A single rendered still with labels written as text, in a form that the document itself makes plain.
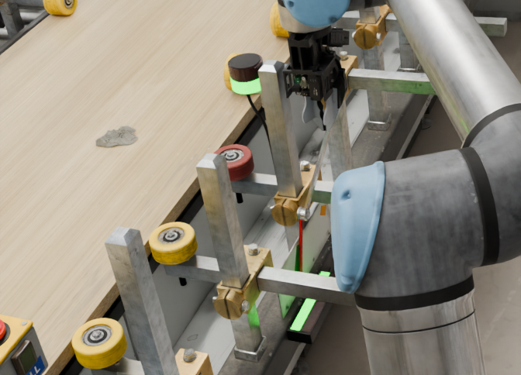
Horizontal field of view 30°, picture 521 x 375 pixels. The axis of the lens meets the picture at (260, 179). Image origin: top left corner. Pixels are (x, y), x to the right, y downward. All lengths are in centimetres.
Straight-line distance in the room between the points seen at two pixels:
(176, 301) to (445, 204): 105
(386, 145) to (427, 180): 129
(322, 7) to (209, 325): 77
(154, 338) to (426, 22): 56
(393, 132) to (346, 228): 136
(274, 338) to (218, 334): 18
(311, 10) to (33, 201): 74
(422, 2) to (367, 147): 96
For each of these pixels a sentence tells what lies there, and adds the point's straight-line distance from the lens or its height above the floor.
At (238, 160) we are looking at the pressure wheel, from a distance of 183.
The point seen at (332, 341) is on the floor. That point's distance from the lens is 273.
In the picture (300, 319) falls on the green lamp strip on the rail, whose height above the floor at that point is 70.
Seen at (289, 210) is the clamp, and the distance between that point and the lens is 176.
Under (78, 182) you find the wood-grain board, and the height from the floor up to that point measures 90.
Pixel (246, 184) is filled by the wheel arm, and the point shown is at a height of 85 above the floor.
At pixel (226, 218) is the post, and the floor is 101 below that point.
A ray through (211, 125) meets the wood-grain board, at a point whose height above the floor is 90.
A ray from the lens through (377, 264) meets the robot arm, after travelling 90.
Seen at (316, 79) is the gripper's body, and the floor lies 114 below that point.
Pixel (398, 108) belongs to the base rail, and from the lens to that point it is 232.
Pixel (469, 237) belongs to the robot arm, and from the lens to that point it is 91.
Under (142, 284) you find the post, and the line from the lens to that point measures 131.
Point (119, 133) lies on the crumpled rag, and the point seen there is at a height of 92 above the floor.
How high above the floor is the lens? 190
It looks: 34 degrees down
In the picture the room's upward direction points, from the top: 10 degrees counter-clockwise
